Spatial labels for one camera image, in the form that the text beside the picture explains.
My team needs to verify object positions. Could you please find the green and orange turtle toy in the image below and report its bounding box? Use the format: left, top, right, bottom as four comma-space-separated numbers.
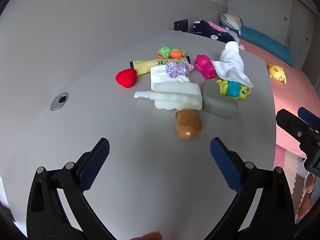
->
157, 46, 187, 58

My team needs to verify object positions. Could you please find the white plastic strip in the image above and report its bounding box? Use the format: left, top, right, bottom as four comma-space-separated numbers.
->
134, 91, 157, 99

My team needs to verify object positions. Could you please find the silver desk cable grommet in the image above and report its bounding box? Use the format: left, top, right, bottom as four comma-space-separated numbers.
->
50, 92, 69, 111

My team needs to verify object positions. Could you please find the navy printed blanket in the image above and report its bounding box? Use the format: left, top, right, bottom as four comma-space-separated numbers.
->
191, 19, 240, 43

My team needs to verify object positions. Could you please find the brown bear toy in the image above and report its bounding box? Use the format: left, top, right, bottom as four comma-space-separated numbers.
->
175, 109, 202, 139

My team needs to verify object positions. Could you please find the yellow snack packet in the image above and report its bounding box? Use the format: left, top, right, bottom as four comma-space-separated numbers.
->
129, 56, 191, 76

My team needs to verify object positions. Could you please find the white cloth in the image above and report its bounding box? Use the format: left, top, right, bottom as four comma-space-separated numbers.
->
212, 41, 254, 88

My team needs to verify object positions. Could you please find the checked pillow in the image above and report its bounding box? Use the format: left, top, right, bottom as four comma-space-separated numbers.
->
219, 13, 244, 34

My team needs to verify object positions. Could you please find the black wall socket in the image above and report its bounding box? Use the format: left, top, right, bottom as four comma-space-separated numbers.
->
173, 19, 188, 32

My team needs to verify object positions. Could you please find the yellow duck toy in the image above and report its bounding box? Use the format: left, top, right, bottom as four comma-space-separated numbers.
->
268, 64, 287, 84

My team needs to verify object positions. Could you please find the white paper card packet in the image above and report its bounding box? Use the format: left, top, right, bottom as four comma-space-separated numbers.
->
149, 66, 190, 90

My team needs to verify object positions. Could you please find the teal blanket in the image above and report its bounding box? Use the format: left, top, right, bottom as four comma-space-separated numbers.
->
220, 25, 293, 68

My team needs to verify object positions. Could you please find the purple flower hair tie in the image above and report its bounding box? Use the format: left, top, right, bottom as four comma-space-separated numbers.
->
165, 60, 194, 78

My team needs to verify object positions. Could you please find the white foam piece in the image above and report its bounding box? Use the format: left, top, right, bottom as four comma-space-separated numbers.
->
153, 81, 203, 111

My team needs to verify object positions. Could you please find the pink bed sheet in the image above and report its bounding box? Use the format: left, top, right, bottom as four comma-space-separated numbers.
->
237, 37, 320, 155

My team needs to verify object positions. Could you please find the pastel foam floor mat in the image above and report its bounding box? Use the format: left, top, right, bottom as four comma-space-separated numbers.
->
274, 145, 313, 223

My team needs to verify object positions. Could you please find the grey foam block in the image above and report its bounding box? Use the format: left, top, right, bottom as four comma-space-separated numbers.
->
202, 79, 237, 119

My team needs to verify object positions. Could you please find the white wardrobe door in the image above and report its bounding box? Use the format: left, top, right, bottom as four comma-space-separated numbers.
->
285, 0, 318, 53

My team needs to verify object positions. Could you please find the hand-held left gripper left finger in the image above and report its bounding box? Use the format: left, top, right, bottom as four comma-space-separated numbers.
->
26, 137, 117, 240

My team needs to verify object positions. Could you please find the person's left hand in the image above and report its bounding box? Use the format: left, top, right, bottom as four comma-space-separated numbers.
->
132, 231, 163, 240

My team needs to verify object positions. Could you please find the green and blue frog toy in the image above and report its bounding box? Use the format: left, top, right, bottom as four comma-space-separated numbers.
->
216, 79, 252, 100

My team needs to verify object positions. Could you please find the pink animal toy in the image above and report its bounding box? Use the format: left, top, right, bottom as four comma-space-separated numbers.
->
194, 54, 216, 80

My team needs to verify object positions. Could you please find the pink cloth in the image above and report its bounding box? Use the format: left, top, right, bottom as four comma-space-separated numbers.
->
207, 21, 230, 33

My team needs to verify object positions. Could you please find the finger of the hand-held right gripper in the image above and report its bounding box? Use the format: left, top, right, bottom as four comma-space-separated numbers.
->
276, 109, 320, 153
297, 107, 320, 130

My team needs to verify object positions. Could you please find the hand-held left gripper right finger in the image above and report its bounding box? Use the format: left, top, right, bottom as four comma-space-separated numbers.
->
204, 137, 298, 240

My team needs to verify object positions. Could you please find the red heart toy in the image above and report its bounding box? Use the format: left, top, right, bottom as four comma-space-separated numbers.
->
115, 68, 137, 88

